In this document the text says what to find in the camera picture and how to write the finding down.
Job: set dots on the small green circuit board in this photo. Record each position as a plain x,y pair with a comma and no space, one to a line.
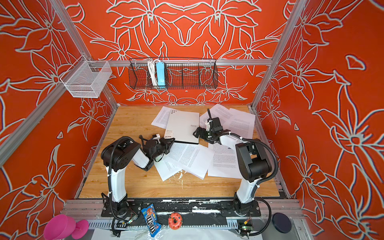
246,227

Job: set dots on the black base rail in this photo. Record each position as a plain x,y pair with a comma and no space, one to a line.
224,207

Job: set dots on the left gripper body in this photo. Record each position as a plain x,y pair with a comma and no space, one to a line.
163,147

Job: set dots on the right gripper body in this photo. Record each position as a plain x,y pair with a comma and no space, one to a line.
205,135

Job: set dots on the black wire basket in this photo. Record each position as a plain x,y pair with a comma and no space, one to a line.
181,73

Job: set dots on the grey clip folder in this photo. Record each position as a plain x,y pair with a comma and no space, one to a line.
181,126

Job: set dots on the blue candy bag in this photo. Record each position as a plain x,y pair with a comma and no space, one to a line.
150,216

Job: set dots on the paper sheet under folder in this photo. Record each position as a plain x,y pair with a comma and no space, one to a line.
161,120

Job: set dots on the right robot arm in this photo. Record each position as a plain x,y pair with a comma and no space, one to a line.
256,160

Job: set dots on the blue white box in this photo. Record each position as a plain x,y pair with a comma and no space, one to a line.
160,67

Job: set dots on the dark round disc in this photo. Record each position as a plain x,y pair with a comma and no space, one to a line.
282,223

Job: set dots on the red toy wheel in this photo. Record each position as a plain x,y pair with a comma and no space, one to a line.
175,221

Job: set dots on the pink dumbbell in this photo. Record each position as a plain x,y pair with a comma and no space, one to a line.
62,226

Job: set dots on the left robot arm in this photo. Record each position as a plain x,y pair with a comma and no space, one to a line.
117,156

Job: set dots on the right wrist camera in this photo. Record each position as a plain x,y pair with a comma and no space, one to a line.
215,125

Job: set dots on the paper sheet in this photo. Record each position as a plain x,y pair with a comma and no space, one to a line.
161,120
166,169
195,159
224,163
241,123
217,111

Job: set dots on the clear plastic bin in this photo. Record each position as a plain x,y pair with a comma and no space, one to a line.
86,79

